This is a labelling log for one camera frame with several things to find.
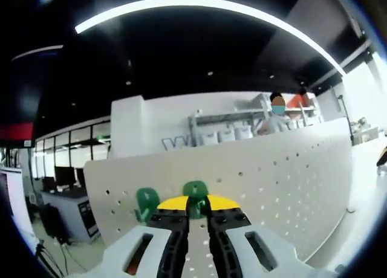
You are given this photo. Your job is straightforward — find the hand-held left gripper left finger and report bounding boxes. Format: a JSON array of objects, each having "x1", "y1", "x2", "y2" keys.
[{"x1": 104, "y1": 195, "x2": 190, "y2": 278}]

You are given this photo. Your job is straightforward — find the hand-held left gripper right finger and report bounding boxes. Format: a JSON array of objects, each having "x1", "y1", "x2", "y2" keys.
[{"x1": 207, "y1": 195, "x2": 315, "y2": 278}]

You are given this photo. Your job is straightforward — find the white perforated mounting plate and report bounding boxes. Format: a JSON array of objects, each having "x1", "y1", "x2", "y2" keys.
[{"x1": 82, "y1": 115, "x2": 355, "y2": 266}]

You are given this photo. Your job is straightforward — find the black upright pole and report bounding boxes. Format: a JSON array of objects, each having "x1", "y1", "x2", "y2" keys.
[{"x1": 337, "y1": 93, "x2": 355, "y2": 146}]

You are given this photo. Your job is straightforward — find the dark grey workbench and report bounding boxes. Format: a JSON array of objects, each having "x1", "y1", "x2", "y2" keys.
[{"x1": 40, "y1": 186, "x2": 103, "y2": 245}]

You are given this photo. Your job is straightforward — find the black office chair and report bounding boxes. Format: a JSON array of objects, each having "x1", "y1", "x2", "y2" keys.
[{"x1": 40, "y1": 203, "x2": 70, "y2": 246}]

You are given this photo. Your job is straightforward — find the black desktop monitor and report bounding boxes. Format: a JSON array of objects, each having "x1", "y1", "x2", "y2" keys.
[
  {"x1": 54, "y1": 166, "x2": 76, "y2": 187},
  {"x1": 74, "y1": 167, "x2": 88, "y2": 186}
]

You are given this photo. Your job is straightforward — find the white storage bag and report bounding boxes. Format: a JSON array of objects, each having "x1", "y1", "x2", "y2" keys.
[
  {"x1": 203, "y1": 130, "x2": 221, "y2": 145},
  {"x1": 235, "y1": 124, "x2": 253, "y2": 140},
  {"x1": 220, "y1": 127, "x2": 236, "y2": 143}
]

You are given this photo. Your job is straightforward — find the grey metal shelf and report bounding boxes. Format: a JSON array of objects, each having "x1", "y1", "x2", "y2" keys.
[{"x1": 186, "y1": 92, "x2": 324, "y2": 146}]

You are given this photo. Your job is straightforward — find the monitor with pink screen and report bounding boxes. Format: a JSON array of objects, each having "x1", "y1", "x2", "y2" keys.
[{"x1": 0, "y1": 167, "x2": 34, "y2": 237}]

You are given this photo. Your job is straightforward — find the red and black banner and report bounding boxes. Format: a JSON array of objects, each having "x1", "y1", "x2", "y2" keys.
[{"x1": 0, "y1": 121, "x2": 36, "y2": 148}]

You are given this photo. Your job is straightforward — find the curved ceiling light strip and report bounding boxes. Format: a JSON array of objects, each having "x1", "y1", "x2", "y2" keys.
[{"x1": 11, "y1": 44, "x2": 65, "y2": 62}]

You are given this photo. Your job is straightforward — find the long curved ceiling light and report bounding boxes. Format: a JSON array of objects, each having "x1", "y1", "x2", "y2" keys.
[{"x1": 73, "y1": 0, "x2": 348, "y2": 77}]

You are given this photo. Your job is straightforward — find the black floor cables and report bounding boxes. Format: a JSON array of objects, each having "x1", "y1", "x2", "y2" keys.
[{"x1": 35, "y1": 238, "x2": 67, "y2": 276}]

